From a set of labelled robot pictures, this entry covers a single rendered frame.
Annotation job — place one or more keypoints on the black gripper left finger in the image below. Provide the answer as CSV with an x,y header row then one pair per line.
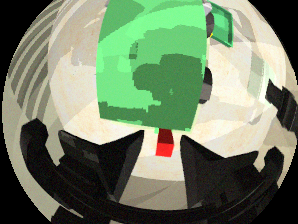
x,y
114,162

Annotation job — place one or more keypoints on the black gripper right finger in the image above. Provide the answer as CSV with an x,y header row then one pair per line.
x,y
205,170

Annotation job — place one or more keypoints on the red-headed metal pin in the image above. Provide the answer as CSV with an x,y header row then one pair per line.
x,y
165,140

